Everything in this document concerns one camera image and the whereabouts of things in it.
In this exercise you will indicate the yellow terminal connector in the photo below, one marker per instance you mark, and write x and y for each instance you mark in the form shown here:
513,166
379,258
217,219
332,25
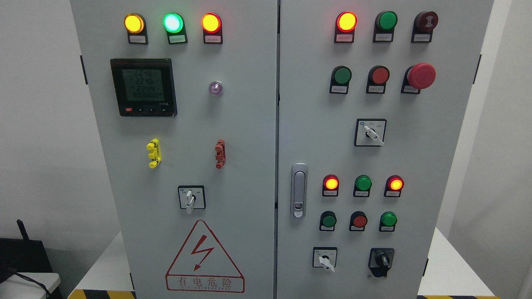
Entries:
154,153

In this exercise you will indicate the silver door lock handle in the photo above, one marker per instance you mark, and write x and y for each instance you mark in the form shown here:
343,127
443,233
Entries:
299,178

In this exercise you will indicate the red lit lamp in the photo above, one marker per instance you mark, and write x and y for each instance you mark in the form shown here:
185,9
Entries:
393,187
330,186

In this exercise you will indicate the red lit lamp lower left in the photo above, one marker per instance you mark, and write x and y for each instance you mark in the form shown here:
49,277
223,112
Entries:
330,186

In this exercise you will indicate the black digital power meter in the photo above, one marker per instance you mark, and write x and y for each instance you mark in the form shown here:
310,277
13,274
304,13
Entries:
144,87

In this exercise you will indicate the white rotary switch door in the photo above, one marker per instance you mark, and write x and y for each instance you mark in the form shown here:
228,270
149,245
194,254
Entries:
191,197

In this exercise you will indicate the small clear light bulb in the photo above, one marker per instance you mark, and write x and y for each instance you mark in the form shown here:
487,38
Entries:
216,88

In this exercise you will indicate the white rotary switch lower right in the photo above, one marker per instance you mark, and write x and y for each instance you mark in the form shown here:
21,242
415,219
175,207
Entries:
325,258

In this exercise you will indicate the green push button lower right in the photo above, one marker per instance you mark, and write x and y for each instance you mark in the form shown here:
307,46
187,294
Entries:
388,222

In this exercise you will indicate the grey electrical control cabinet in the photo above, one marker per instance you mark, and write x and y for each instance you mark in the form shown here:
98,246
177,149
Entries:
275,64

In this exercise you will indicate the white rotary switch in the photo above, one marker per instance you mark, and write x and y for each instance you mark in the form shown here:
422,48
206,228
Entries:
325,258
370,132

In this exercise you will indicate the white box lower left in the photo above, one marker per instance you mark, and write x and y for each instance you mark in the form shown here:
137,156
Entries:
17,288

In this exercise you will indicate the green push button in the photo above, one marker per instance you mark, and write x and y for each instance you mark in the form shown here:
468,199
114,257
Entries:
388,222
328,220
340,79

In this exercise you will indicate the red emergency stop button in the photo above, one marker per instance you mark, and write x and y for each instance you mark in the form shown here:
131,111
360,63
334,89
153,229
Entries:
418,77

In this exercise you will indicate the white rotary switch upper right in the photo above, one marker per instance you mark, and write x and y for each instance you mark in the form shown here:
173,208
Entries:
370,132

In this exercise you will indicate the green push button upper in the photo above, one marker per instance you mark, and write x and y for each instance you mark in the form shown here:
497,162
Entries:
340,79

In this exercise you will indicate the red lit lamp right door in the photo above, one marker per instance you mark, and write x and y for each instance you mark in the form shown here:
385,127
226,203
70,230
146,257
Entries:
345,25

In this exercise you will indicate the red lit lamp lower right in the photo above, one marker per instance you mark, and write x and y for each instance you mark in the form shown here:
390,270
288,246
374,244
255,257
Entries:
393,187

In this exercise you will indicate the green lamp lower middle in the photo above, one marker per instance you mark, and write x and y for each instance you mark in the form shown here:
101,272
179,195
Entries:
362,186

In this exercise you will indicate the green lit indicator lamp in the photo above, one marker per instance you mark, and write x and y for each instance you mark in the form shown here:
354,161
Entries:
175,29

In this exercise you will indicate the red push button upper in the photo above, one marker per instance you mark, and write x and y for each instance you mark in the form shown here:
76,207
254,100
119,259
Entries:
377,79

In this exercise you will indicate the red indicator lamp left door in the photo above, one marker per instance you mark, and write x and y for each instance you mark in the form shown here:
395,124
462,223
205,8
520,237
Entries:
212,28

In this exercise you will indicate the green lamp top right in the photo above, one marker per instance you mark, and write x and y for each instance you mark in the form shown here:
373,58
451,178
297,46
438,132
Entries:
384,25

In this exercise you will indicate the green push button lower left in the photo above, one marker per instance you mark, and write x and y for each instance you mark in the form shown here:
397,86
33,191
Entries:
328,220

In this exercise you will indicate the black box with antenna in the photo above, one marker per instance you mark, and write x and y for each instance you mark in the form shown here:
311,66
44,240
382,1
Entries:
25,255

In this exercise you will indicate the yellow indicator lamp top left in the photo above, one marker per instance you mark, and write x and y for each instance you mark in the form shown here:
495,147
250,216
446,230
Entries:
136,29

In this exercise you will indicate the red triangle electric warning sticker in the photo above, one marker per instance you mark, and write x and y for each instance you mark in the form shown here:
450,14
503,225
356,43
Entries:
203,265

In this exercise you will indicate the red push button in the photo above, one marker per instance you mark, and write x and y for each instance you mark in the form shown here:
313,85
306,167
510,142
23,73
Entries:
358,221
377,79

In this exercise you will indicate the black rotary selector switch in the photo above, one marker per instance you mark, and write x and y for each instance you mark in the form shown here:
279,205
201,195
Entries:
380,261

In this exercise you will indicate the red push button lower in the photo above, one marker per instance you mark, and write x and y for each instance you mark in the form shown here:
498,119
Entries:
358,221

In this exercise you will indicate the red terminal connector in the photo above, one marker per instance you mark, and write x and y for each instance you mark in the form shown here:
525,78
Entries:
220,154

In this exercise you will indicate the dark red buzzer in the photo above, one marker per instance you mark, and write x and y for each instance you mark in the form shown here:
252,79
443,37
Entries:
424,25

